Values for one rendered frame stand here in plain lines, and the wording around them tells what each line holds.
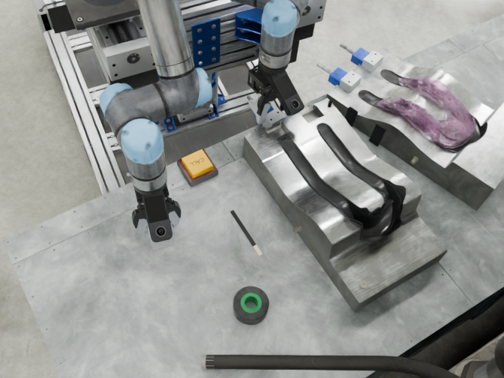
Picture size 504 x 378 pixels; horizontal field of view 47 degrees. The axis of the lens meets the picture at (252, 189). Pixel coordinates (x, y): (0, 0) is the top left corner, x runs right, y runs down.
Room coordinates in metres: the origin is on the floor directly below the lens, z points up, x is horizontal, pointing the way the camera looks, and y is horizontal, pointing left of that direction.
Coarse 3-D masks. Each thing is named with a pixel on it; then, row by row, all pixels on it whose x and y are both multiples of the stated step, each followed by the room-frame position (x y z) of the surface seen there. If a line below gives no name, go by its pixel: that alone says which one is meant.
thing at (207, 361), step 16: (208, 368) 0.30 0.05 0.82; (224, 368) 0.31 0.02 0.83; (240, 368) 0.31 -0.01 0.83; (256, 368) 0.31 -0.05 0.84; (272, 368) 0.31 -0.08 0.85; (288, 368) 0.31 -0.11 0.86; (304, 368) 0.31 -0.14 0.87; (320, 368) 0.31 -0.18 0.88; (336, 368) 0.31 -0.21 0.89; (352, 368) 0.31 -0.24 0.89; (368, 368) 0.32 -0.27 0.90
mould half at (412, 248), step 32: (288, 128) 0.91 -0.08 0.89; (256, 160) 0.82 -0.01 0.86; (288, 160) 0.81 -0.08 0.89; (320, 160) 0.82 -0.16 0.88; (288, 192) 0.72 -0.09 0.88; (352, 192) 0.72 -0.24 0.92; (416, 192) 0.73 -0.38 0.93; (320, 224) 0.61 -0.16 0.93; (352, 224) 0.62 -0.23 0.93; (416, 224) 0.68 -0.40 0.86; (320, 256) 0.58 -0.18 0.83; (352, 256) 0.58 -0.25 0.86; (384, 256) 0.59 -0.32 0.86; (416, 256) 0.59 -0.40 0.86; (352, 288) 0.50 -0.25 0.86; (384, 288) 0.51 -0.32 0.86
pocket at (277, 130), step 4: (276, 124) 0.93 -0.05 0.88; (280, 124) 0.93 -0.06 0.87; (284, 124) 0.92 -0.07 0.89; (268, 128) 0.91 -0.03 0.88; (272, 128) 0.91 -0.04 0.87; (276, 128) 0.92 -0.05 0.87; (280, 128) 0.93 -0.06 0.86; (284, 128) 0.92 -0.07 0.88; (268, 132) 0.91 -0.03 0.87; (272, 132) 0.91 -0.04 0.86; (276, 132) 0.91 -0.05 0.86; (280, 132) 0.91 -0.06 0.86; (284, 132) 0.91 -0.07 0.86; (288, 132) 0.90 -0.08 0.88; (272, 136) 0.90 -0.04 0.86; (276, 136) 0.90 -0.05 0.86
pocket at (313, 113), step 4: (312, 108) 0.99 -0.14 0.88; (316, 108) 0.99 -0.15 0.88; (304, 112) 0.98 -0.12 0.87; (308, 112) 0.98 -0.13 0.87; (312, 112) 0.99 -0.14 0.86; (316, 112) 0.99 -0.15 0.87; (320, 112) 0.97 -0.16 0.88; (304, 116) 0.97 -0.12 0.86; (308, 116) 0.97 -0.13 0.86; (312, 116) 0.98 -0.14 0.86; (316, 116) 0.98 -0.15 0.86; (320, 116) 0.97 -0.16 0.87; (308, 120) 0.96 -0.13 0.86; (312, 120) 0.96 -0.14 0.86
